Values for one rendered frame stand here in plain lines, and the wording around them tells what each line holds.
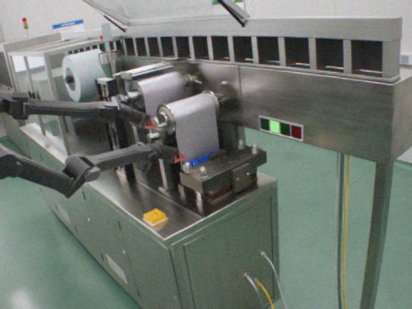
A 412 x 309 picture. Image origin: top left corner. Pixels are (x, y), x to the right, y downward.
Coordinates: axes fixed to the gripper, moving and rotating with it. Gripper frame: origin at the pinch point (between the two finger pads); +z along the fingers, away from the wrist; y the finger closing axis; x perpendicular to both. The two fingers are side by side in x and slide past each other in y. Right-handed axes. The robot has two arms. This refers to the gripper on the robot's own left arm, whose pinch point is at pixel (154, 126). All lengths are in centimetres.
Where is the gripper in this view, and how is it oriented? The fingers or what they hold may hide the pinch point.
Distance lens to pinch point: 174.1
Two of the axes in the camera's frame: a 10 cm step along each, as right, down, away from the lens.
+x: 4.1, -9.1, 0.4
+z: 6.8, 3.4, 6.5
